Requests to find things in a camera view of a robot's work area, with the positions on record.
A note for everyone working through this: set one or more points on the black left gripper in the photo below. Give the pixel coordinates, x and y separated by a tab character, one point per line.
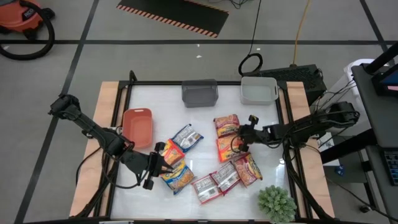
144	166

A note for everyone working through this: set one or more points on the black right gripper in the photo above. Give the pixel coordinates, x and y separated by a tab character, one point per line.
256	135

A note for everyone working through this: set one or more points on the blue soy sauce ramen packet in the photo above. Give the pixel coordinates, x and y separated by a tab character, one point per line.
186	138
180	179

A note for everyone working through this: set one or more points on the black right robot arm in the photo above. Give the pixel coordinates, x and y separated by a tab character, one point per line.
304	127

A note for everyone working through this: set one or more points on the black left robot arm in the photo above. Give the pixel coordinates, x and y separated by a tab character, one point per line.
93	127

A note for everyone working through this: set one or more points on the coral plastic bin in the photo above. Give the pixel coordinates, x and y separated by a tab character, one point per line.
137	129

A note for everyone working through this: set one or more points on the light grey plastic bin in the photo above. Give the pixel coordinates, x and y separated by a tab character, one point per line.
258	91

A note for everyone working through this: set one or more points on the dark grey plastic bin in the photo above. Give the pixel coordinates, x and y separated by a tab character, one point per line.
199	95

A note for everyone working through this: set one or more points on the light wooden side board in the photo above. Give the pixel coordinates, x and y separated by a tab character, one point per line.
104	99
298	99

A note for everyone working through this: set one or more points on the green artificial plant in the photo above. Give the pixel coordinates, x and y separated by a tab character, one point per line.
276	203

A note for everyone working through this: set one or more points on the black computer case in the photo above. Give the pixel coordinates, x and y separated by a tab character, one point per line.
295	76

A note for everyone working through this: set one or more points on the white paper sheet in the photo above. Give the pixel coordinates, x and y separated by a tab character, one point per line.
329	155

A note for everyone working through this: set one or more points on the small blue box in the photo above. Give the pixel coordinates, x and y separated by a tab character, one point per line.
340	170

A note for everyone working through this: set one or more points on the black metal beam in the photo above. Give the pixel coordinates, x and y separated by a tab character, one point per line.
382	57
348	146

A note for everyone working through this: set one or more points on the white plastic bin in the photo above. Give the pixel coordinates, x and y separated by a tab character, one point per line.
353	71

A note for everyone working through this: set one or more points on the grey desk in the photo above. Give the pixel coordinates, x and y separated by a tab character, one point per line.
376	118

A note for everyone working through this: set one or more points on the black hazard-striped floor mat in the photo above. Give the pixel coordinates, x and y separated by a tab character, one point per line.
174	12

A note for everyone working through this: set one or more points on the black keyboard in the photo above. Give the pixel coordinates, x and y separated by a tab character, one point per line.
392	168

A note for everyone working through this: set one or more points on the black monitor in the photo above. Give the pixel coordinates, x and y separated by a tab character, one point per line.
390	81

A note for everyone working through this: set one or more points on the red shop vacuum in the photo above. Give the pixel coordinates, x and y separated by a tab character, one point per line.
52	35

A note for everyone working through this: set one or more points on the orange shop vacuum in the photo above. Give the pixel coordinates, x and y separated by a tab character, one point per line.
15	15

